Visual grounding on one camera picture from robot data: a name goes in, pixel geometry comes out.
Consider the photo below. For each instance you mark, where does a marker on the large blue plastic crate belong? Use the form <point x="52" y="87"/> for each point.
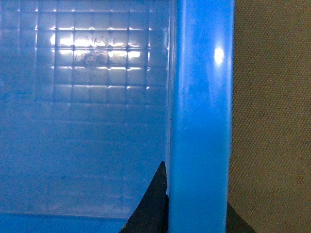
<point x="95" y="95"/>

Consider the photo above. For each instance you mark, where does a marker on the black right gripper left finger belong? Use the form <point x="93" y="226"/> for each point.
<point x="151" y="214"/>

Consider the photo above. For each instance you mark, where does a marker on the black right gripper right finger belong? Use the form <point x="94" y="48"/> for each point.
<point x="235" y="223"/>

